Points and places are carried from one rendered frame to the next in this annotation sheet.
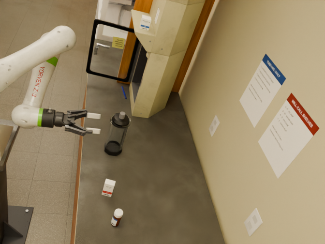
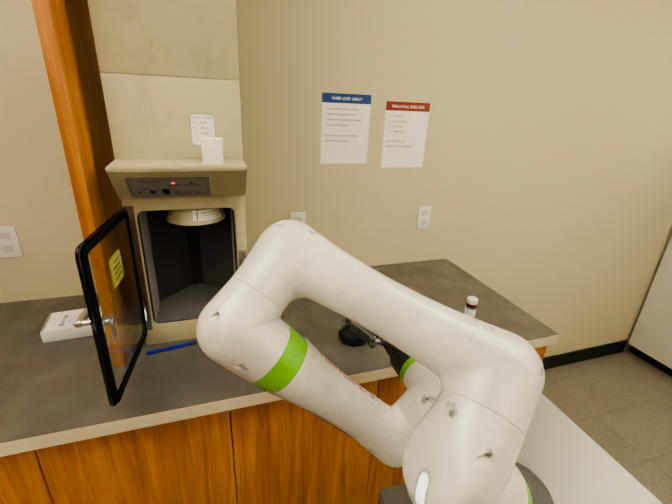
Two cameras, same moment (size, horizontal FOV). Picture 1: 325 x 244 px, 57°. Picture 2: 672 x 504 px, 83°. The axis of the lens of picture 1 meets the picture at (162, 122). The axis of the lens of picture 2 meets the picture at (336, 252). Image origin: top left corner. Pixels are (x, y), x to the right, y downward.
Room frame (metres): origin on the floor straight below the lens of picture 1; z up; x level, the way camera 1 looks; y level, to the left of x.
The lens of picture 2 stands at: (1.24, 1.27, 1.68)
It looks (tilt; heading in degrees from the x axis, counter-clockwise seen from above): 22 degrees down; 272
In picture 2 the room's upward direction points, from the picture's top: 3 degrees clockwise
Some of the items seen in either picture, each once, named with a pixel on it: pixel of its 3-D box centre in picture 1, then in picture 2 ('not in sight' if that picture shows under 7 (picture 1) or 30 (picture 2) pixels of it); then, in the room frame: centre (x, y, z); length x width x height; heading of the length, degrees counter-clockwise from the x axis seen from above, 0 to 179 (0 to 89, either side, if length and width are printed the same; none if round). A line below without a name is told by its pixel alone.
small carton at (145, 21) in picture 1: (145, 22); (212, 150); (1.61, 0.28, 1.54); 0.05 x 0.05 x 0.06; 17
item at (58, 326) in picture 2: not in sight; (75, 323); (2.12, 0.26, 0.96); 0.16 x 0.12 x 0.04; 26
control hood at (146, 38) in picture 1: (140, 29); (183, 181); (1.68, 0.31, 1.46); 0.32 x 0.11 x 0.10; 22
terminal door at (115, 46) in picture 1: (112, 53); (118, 301); (1.80, 0.48, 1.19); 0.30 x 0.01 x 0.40; 104
